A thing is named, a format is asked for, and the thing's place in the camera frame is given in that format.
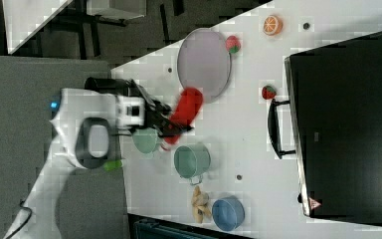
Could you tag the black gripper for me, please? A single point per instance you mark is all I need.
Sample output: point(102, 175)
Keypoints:
point(155, 114)

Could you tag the red felt ketchup bottle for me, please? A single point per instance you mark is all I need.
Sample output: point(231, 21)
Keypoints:
point(187, 108)

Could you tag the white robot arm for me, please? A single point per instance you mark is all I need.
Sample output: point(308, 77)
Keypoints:
point(87, 122)

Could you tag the green metal cup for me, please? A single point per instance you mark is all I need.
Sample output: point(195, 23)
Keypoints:
point(191, 161)

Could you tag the pale pink round plate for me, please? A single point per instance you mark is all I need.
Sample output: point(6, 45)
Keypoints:
point(204, 63)

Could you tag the tan croissant toy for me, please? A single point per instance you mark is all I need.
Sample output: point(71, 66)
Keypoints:
point(200, 207)

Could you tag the blue bowl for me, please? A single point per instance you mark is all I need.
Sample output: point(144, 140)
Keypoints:
point(228, 213)

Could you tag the red green felt strawberry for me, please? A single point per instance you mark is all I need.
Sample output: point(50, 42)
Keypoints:
point(233, 44)

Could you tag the small red strawberry toy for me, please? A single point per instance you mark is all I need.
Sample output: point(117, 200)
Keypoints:
point(268, 92)

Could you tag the orange slice toy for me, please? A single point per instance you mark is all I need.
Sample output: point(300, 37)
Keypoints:
point(272, 25)

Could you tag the white side table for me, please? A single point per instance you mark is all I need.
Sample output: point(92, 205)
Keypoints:
point(24, 18)

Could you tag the black cylinder camera mount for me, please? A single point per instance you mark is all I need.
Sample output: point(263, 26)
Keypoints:
point(111, 86)

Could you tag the black oven door handle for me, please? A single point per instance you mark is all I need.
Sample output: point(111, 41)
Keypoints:
point(274, 129)

